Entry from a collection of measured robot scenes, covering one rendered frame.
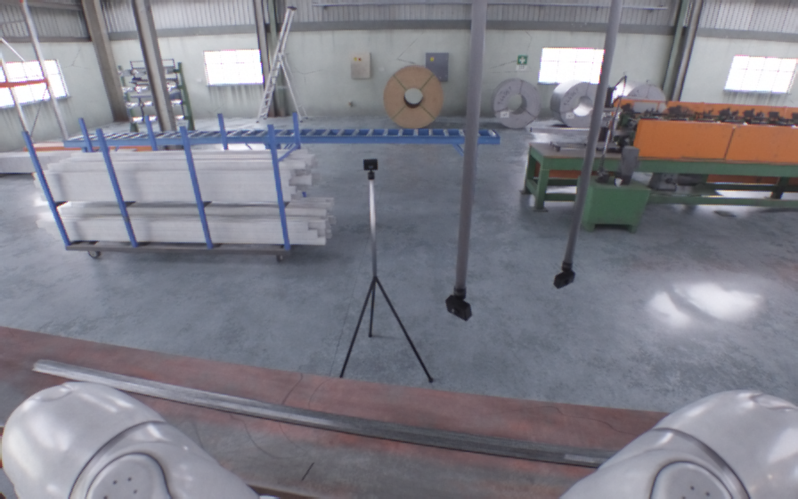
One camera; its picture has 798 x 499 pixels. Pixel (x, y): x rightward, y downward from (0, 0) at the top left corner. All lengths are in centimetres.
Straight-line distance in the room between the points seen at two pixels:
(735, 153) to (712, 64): 924
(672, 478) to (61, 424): 59
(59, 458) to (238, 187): 347
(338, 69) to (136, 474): 1283
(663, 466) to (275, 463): 111
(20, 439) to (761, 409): 80
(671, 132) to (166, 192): 564
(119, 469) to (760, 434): 61
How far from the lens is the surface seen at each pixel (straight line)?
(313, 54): 1321
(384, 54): 1286
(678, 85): 1483
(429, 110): 1060
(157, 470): 43
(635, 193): 505
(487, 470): 133
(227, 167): 394
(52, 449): 55
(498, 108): 1107
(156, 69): 854
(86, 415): 55
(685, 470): 44
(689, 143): 601
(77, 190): 483
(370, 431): 138
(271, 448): 140
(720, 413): 56
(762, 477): 53
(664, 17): 1487
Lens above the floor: 189
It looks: 27 degrees down
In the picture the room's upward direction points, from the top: straight up
